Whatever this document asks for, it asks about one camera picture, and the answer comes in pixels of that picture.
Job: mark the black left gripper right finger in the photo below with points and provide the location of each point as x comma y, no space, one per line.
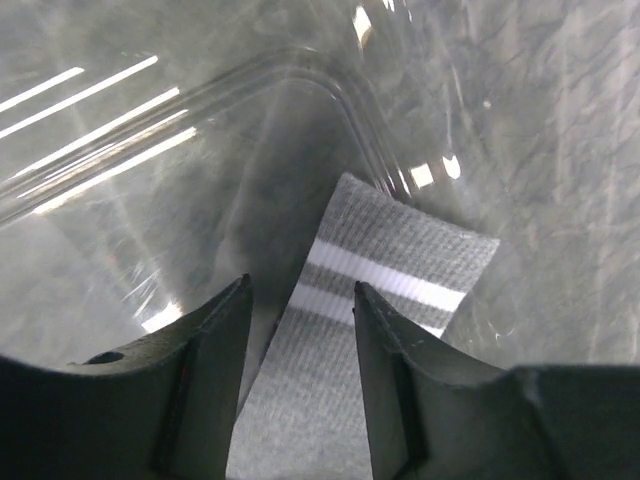
433,412

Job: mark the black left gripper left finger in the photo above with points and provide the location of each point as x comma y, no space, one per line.
160,407

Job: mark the clear plastic bin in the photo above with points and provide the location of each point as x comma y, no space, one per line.
130,196

